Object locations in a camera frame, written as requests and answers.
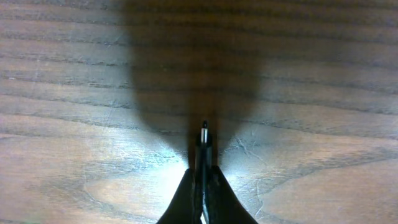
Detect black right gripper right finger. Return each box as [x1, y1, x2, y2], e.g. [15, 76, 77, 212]
[205, 166, 257, 224]

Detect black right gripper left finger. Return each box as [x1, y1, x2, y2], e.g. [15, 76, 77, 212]
[157, 169, 202, 224]

